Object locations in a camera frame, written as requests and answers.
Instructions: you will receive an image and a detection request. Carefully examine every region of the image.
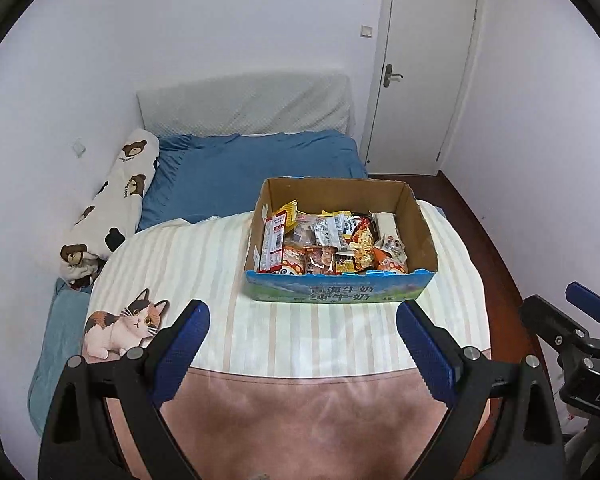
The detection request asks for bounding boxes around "orange panda snack packet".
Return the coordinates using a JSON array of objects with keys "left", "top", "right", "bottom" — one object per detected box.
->
[{"left": 374, "top": 235, "right": 407, "bottom": 274}]

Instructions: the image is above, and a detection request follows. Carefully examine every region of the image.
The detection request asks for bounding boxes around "white wafer packet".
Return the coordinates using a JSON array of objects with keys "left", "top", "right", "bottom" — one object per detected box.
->
[{"left": 372, "top": 212, "right": 401, "bottom": 250}]

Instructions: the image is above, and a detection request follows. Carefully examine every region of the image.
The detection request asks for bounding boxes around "Korean cheese noodle packet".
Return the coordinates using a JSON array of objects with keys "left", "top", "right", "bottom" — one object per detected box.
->
[{"left": 349, "top": 216, "right": 376, "bottom": 272}]

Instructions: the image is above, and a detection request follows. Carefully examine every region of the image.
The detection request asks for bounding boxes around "silver white snack packet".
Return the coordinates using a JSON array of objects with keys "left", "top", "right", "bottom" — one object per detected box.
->
[{"left": 314, "top": 214, "right": 343, "bottom": 249}]

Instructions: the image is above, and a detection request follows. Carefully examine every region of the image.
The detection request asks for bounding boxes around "red white spicy strip packet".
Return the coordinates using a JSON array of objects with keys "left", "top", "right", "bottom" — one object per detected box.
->
[{"left": 259, "top": 211, "right": 287, "bottom": 273}]

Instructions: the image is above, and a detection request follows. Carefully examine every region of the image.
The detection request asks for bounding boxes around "yellow snack bag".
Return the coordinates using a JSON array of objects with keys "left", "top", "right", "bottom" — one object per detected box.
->
[{"left": 275, "top": 200, "right": 298, "bottom": 233}]

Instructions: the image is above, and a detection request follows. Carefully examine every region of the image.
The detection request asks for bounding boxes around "clear yellow cracker packet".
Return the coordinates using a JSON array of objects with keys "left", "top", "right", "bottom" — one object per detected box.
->
[{"left": 287, "top": 211, "right": 322, "bottom": 247}]

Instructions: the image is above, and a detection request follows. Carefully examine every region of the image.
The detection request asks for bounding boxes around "bear print long pillow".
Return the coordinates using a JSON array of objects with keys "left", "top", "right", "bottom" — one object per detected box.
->
[{"left": 59, "top": 129, "right": 159, "bottom": 289}]

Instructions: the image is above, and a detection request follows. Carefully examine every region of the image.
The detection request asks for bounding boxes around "brown snack packet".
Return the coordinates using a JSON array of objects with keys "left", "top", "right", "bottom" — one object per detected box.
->
[{"left": 304, "top": 246, "right": 337, "bottom": 275}]

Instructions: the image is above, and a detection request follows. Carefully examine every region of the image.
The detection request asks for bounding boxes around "cardboard milk box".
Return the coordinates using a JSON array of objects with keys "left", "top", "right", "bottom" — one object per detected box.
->
[{"left": 245, "top": 178, "right": 438, "bottom": 304}]

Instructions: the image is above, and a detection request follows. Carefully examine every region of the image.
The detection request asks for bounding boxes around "blue bed sheet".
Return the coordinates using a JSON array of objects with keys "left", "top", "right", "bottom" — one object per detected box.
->
[{"left": 28, "top": 130, "right": 368, "bottom": 434}]

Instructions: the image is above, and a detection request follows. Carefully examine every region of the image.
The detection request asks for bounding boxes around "white door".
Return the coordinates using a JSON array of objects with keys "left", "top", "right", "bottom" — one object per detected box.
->
[{"left": 362, "top": 0, "right": 483, "bottom": 176}]

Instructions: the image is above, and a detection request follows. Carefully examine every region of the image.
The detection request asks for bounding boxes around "grey padded headboard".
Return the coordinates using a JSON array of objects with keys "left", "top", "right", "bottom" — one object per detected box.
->
[{"left": 137, "top": 70, "right": 354, "bottom": 138}]

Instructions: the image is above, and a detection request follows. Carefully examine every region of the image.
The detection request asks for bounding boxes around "wall socket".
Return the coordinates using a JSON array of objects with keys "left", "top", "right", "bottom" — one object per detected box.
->
[{"left": 72, "top": 140, "right": 86, "bottom": 158}]

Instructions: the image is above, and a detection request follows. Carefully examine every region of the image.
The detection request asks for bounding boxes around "door handle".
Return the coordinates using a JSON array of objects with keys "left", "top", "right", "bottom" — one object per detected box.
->
[{"left": 382, "top": 63, "right": 404, "bottom": 88}]

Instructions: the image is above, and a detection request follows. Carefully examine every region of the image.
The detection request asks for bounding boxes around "wall light switch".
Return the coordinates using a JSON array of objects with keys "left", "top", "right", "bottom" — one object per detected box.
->
[{"left": 360, "top": 25, "right": 373, "bottom": 38}]

